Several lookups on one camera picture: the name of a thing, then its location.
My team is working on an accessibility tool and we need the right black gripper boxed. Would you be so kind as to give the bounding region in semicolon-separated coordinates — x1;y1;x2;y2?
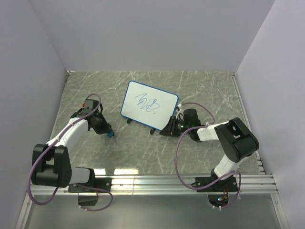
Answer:
159;116;191;137

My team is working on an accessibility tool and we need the blue whiteboard eraser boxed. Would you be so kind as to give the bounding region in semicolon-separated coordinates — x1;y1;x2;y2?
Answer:
107;131;114;137

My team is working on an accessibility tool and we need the blue-framed small whiteboard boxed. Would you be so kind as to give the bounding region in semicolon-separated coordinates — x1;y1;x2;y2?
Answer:
121;81;179;130

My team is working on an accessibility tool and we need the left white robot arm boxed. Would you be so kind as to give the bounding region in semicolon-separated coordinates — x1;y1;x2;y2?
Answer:
30;108;114;192

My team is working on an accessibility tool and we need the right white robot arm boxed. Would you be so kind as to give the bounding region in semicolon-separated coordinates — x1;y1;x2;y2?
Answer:
160;108;260;192

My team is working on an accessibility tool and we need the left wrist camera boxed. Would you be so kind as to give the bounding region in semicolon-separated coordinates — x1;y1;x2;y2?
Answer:
81;99;103;114

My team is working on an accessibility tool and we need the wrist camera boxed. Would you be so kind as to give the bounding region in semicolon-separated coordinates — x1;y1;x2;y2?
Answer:
81;99;103;114
176;104;184;118

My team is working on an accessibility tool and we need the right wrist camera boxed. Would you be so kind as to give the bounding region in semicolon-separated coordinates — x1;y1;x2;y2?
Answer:
176;104;184;118

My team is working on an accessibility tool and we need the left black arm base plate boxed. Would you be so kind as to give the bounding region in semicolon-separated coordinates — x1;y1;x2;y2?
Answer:
68;177;112;193

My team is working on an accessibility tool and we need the aluminium mounting rail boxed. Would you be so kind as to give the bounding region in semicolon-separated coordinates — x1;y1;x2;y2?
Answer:
31;174;278;197

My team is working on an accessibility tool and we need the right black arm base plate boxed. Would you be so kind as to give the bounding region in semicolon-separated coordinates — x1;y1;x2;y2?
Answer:
191;176;238;193

